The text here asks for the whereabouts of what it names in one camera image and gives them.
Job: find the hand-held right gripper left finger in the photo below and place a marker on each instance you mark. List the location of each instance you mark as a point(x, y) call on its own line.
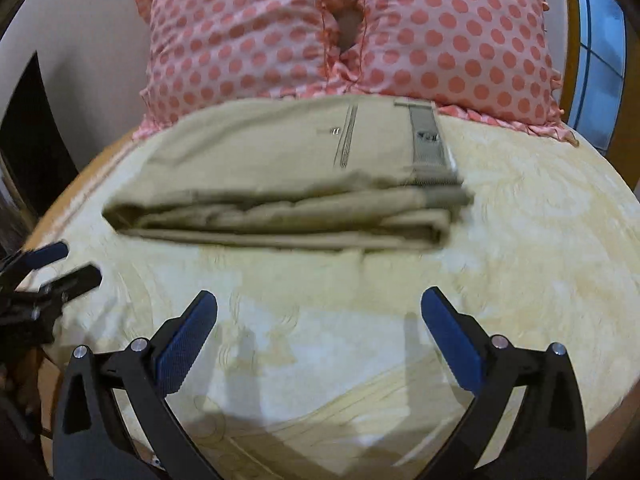
point(186, 340)

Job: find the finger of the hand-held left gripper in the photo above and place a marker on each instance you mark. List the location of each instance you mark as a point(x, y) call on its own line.
point(75, 280)
point(45, 255)

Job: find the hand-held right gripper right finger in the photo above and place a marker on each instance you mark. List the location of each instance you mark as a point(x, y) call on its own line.
point(456, 339)

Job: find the khaki pants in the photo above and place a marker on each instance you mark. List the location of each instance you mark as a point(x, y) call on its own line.
point(300, 180)

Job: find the cream patterned bed sheet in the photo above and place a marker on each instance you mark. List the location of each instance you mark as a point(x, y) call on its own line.
point(380, 280)

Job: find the pink polka dot pillow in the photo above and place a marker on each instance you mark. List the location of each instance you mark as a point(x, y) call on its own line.
point(235, 40)
point(450, 40)

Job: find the wooden bed frame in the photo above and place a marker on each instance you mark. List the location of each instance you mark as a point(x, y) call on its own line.
point(80, 170)

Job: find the window with blue frame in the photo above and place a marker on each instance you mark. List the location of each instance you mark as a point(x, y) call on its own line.
point(597, 55)

